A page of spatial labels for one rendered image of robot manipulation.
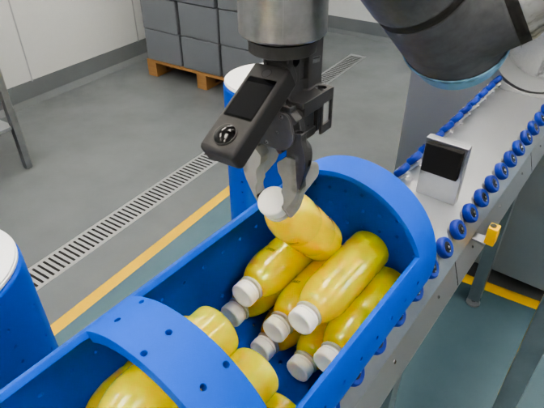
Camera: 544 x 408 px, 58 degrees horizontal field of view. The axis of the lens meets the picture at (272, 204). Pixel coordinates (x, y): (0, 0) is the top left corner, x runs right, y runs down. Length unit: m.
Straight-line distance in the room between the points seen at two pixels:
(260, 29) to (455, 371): 1.79
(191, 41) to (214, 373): 3.78
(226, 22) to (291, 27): 3.42
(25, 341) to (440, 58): 0.85
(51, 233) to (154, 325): 2.31
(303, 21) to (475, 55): 0.16
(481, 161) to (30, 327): 1.17
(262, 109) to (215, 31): 3.50
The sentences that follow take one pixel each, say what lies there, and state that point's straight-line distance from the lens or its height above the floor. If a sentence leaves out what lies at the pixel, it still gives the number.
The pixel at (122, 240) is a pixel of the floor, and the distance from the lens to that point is 2.64.
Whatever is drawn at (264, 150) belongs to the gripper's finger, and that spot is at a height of 1.34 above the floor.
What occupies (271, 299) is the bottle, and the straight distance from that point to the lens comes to 0.81.
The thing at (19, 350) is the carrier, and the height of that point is 0.89.
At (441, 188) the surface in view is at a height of 0.96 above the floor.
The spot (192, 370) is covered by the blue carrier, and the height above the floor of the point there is 1.22.
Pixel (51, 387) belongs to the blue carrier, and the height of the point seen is 1.10.
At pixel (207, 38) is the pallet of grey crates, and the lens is 4.06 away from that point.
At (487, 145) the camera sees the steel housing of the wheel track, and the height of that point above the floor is 0.93.
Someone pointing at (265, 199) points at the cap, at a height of 1.28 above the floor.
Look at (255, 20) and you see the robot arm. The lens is 0.49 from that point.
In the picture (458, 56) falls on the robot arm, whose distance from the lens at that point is 0.48.
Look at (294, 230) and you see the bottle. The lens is 0.63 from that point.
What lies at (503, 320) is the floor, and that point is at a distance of 2.37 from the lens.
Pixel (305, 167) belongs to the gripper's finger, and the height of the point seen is 1.35.
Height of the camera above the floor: 1.63
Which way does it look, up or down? 36 degrees down
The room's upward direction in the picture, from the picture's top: straight up
